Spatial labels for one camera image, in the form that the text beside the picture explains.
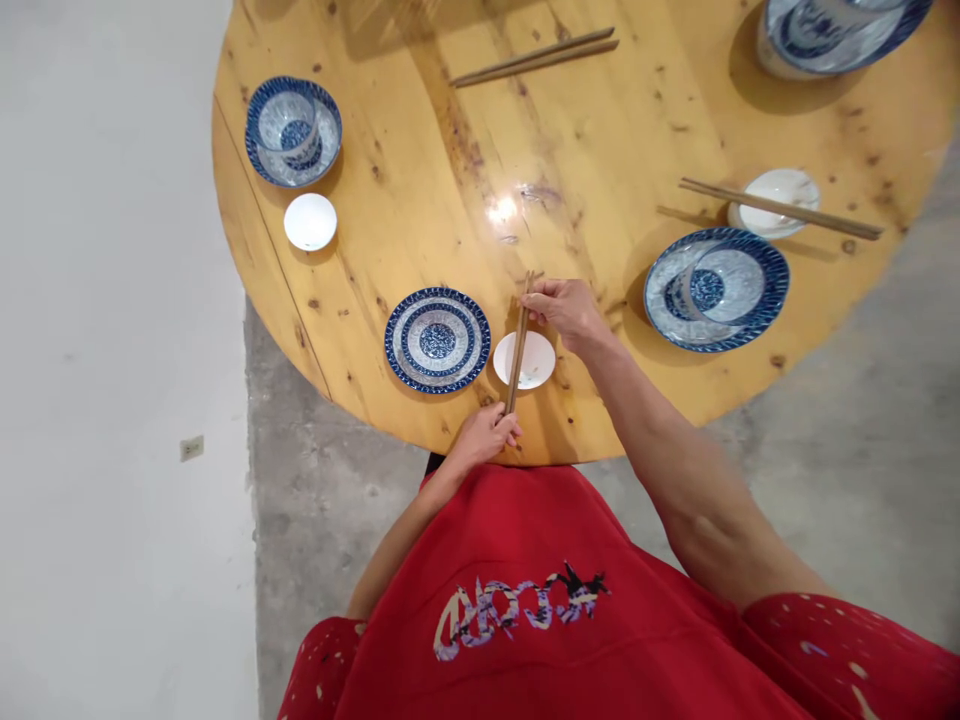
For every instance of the brown wooden chopstick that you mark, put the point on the brown wooden chopstick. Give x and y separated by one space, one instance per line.
780 204
780 211
536 64
522 352
532 54
517 352

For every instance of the person's left fingers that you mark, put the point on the person's left fingers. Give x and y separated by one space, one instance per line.
510 432

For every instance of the blue patterned plate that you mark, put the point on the blue patterned plate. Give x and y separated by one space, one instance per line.
396 341
262 157
757 300

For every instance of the person's right hand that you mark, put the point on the person's right hand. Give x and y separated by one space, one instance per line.
571 313

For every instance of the small white flower-print cup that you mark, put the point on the small white flower-print cup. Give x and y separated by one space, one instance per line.
538 361

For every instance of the white wall socket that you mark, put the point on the white wall socket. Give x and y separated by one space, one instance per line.
192 448

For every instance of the small plain white cup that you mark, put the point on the small plain white cup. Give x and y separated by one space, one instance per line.
310 221

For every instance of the person's body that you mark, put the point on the person's body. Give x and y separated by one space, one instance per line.
555 600

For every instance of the person's right fingers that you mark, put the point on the person's right fingers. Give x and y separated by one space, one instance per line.
540 306

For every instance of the stack of blue patterned bowls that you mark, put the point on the stack of blue patterned bowls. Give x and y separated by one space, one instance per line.
825 34

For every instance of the person's left hand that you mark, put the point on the person's left hand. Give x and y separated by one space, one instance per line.
481 439

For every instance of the blue patterned bowl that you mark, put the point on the blue patterned bowl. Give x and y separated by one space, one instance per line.
437 340
709 289
289 131

